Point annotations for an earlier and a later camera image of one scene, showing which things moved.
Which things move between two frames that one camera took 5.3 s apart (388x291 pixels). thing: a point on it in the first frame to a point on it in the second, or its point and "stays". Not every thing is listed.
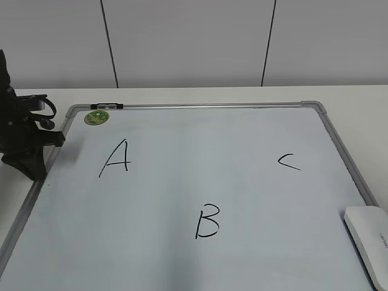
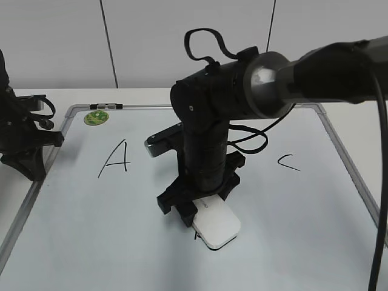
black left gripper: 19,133 stays
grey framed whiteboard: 247,196 stays
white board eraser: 368,225 to 214,222
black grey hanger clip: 107,106 stays
